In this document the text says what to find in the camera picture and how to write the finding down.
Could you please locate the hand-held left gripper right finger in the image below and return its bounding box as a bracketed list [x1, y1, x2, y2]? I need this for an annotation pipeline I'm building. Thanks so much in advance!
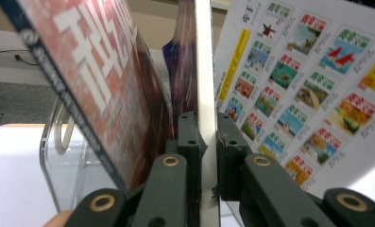
[215, 113, 255, 202]

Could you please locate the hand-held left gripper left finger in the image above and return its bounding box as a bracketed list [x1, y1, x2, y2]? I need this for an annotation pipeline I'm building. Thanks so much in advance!
[165, 111, 208, 204]

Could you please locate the magazine with blue front cover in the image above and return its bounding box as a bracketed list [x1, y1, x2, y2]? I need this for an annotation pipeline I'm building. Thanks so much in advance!
[162, 0, 221, 227]

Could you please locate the white magazine with picture grid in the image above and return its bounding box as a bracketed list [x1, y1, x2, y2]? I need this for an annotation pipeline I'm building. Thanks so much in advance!
[213, 0, 375, 200]

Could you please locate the clear acrylic book rack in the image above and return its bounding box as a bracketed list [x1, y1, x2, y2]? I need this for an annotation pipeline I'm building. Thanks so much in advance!
[39, 97, 127, 214]

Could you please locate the white table cover board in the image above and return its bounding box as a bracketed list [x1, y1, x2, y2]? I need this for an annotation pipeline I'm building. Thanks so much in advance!
[0, 123, 375, 227]

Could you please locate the black floor cable with plug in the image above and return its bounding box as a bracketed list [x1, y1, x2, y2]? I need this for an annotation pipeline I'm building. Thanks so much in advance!
[0, 48, 40, 67]

